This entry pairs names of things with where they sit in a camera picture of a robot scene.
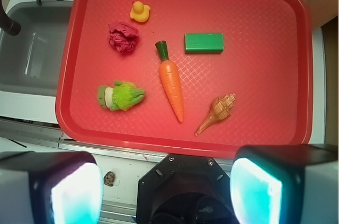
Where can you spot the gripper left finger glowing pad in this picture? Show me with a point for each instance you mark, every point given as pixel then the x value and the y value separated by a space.
pixel 50 187

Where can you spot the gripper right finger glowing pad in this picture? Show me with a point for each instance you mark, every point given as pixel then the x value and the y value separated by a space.
pixel 285 184

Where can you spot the green plush animal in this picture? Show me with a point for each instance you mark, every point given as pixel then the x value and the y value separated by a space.
pixel 121 96

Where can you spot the small brown pine cone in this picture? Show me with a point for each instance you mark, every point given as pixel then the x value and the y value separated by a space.
pixel 109 179

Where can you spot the brown spiral seashell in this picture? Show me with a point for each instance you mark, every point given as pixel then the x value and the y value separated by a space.
pixel 219 111

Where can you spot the grey sink basin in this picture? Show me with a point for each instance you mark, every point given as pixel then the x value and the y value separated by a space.
pixel 31 60

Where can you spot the red plastic tray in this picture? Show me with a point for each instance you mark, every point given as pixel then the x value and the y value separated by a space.
pixel 267 62

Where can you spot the orange toy carrot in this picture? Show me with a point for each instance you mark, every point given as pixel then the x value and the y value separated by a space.
pixel 170 79

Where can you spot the crumpled red paper ball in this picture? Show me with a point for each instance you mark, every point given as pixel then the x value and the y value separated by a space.
pixel 123 37

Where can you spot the green rectangular block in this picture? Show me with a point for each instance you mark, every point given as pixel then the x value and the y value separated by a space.
pixel 204 43

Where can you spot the yellow rubber duck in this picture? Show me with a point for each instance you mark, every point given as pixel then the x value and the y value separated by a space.
pixel 140 12

